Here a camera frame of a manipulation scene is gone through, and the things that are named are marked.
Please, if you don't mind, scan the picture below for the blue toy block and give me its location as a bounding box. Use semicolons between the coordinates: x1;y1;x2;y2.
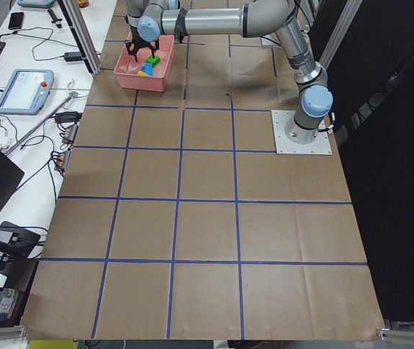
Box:
141;63;154;76

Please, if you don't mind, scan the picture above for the green toy block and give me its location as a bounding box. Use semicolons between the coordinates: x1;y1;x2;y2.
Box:
145;55;161;67

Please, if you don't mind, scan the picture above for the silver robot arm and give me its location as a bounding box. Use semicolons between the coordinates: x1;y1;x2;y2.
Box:
126;1;333;145

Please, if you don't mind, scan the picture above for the pink plastic box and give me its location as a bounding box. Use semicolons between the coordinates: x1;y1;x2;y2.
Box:
114;33;174;92

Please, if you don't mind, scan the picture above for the brown paper table cover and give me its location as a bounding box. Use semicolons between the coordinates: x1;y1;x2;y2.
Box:
22;1;383;340

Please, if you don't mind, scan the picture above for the black power adapter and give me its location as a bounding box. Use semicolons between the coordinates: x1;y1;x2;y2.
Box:
63;52;82;62

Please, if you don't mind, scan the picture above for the blue teach pendant tablet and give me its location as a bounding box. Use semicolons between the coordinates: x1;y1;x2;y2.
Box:
0;69;54;115

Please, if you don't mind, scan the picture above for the black smartphone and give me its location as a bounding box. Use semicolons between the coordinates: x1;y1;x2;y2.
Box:
8;12;25;31

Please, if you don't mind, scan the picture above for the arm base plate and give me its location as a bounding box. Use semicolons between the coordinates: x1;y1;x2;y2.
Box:
271;110;333;156

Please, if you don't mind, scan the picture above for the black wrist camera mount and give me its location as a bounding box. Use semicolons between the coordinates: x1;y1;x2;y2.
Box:
125;37;160;62

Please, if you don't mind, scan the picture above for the aluminium frame post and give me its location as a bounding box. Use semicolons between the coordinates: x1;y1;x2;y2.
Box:
57;0;102;76

